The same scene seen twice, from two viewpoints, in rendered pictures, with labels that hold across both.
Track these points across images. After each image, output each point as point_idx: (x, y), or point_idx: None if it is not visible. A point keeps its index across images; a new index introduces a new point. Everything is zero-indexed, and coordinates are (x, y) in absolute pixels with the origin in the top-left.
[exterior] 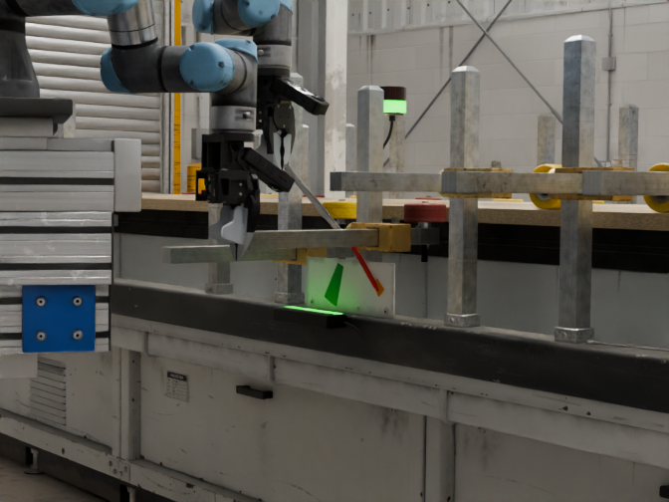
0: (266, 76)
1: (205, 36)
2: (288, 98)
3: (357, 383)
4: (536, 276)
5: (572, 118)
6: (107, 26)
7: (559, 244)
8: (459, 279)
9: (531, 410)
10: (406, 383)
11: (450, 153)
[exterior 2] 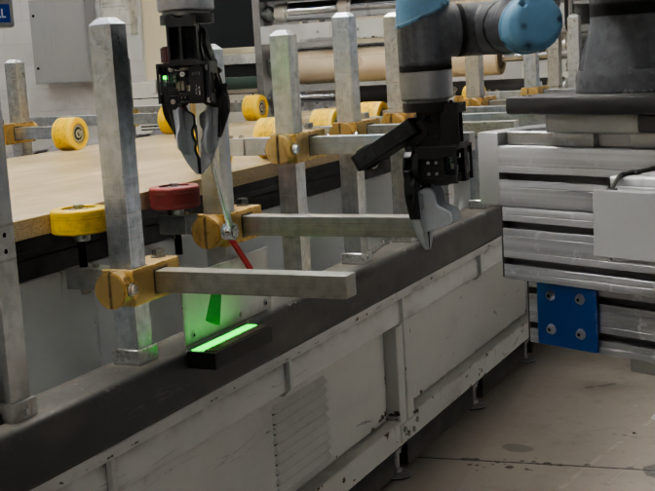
0: (197, 24)
1: None
2: (211, 57)
3: (216, 413)
4: (192, 244)
5: (356, 80)
6: None
7: (202, 207)
8: (307, 241)
9: (335, 337)
10: (258, 378)
11: (292, 118)
